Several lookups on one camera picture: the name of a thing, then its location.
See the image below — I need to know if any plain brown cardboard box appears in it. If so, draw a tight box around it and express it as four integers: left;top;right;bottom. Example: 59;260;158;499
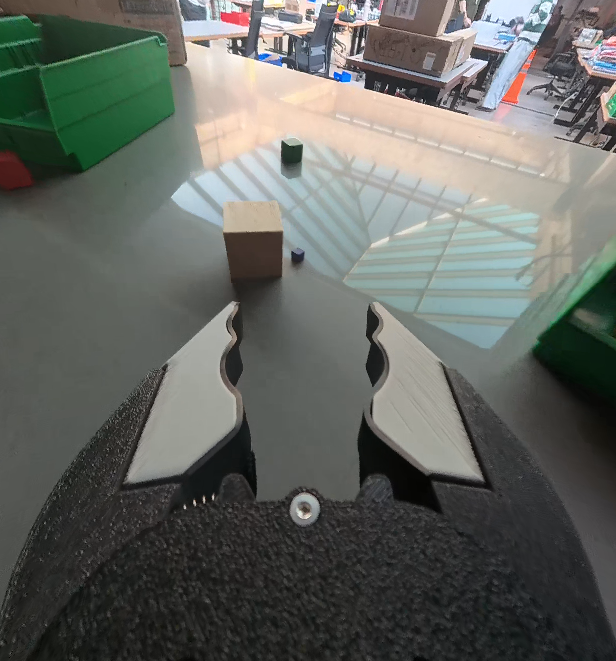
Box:
0;0;188;67

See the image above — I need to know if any orange traffic cone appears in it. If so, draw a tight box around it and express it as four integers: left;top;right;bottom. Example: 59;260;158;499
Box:
500;49;537;105

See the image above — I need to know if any black office chair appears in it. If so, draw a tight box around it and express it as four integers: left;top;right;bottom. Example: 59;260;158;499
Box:
282;4;341;78
526;52;578;101
238;0;265;59

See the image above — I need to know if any labelled cardboard box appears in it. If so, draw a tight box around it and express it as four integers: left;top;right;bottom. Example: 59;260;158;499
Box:
379;0;459;38

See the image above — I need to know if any green plastic bin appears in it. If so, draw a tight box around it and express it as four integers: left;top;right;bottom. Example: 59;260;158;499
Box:
0;14;176;172
532;217;616;409

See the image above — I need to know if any wooden-top work table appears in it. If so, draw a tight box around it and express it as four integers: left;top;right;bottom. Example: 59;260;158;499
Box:
346;52;490;112

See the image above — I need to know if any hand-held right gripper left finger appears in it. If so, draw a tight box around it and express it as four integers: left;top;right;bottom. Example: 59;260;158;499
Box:
122;301;258;501

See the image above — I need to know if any scribbled cardboard box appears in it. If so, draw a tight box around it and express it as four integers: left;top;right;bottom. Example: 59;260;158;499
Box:
363;23;478;78

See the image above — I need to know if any red wooden cube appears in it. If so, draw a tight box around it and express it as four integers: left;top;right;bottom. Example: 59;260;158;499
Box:
0;151;35;191

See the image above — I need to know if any large plain wooden cube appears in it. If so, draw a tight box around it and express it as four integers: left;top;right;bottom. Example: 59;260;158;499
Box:
222;200;285;282

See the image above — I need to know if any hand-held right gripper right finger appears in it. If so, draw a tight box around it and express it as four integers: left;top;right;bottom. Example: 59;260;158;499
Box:
359;302;487;486

